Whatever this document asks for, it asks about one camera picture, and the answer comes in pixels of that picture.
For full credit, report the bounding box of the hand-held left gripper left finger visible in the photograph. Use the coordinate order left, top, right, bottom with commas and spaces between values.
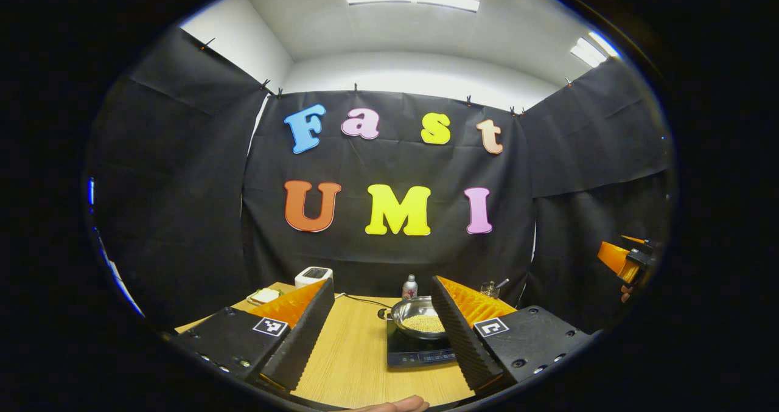
172, 277, 335, 397

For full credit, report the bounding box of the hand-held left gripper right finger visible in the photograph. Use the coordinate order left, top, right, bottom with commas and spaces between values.
430, 275, 600, 397

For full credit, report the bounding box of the black induction cooktop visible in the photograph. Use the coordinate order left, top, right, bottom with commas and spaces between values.
386, 321, 458, 369

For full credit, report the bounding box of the stainless steel pot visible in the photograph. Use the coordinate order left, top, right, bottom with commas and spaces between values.
377, 296, 451, 341

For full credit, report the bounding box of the pile of soybeans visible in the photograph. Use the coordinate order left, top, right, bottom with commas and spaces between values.
403, 315, 445, 333

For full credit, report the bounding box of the white toaster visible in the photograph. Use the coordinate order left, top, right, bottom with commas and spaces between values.
295, 267, 334, 289

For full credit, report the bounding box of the black backdrop cloth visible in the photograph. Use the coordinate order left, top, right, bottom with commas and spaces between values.
85, 26, 676, 333

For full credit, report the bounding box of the small ceiling light panel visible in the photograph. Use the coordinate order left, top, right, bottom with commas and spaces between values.
570, 32, 621, 68

